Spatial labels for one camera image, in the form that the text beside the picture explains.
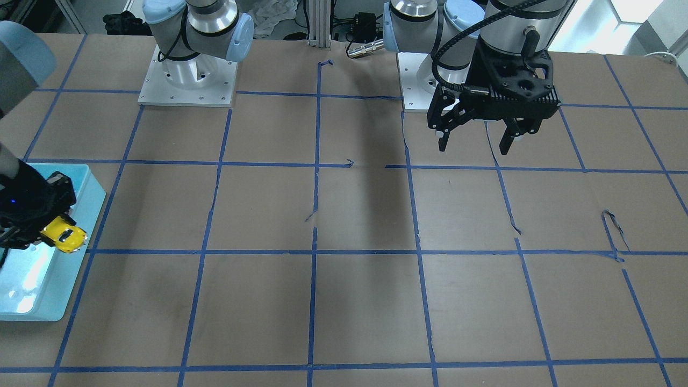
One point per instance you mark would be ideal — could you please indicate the yellow toy beetle car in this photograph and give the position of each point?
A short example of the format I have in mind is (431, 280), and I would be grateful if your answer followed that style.
(63, 234)

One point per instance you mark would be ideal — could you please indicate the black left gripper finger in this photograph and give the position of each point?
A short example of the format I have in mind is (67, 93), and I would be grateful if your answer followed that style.
(443, 139)
(510, 134)

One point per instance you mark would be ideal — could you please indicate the light blue plastic bin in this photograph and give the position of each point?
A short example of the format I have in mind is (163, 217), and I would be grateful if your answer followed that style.
(36, 283)

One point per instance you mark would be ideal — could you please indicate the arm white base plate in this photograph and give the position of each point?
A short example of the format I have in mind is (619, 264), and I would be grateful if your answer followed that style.
(204, 81)
(417, 82)

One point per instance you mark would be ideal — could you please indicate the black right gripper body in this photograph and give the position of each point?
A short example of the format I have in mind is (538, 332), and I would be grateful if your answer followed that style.
(21, 194)

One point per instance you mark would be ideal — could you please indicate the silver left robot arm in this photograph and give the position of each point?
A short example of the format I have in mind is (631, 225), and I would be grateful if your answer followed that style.
(450, 30)

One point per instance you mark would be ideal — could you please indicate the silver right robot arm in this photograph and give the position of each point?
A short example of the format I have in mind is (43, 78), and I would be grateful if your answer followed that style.
(199, 44)

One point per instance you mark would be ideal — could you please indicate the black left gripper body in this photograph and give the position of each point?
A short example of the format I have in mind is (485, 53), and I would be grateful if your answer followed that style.
(475, 70)

